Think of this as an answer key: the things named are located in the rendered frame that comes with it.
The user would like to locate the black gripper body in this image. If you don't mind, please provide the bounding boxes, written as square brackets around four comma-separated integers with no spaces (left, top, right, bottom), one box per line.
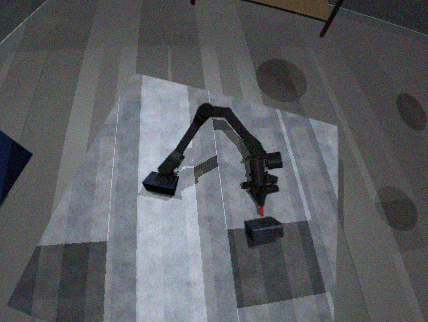
[242,170,279,194]

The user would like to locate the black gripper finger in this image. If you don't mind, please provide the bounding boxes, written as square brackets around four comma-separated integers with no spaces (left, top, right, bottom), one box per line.
[256,192,268,208]
[249,190,260,207]

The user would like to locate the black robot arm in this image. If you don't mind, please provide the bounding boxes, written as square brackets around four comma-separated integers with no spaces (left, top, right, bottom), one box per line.
[156,102,282,187]

